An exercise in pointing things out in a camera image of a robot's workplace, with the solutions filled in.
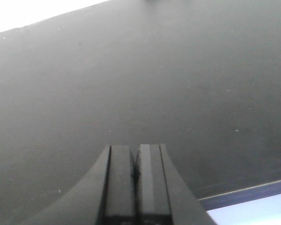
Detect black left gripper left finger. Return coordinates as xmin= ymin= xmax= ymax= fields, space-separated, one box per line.
xmin=22 ymin=145 xmax=135 ymax=225

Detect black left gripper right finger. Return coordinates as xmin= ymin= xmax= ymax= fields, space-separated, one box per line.
xmin=136 ymin=144 xmax=216 ymax=225

